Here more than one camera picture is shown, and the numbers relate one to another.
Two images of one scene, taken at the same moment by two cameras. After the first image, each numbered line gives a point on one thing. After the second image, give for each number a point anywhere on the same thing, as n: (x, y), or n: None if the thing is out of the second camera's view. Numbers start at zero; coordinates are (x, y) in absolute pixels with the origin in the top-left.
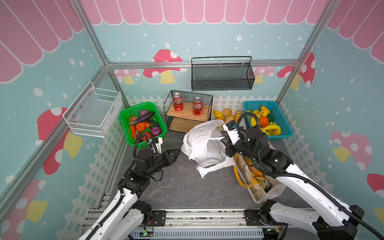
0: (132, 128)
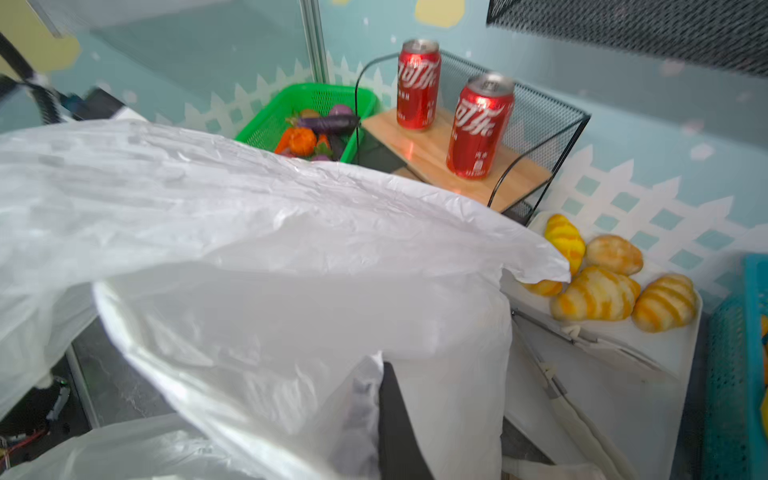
0: (284, 142)
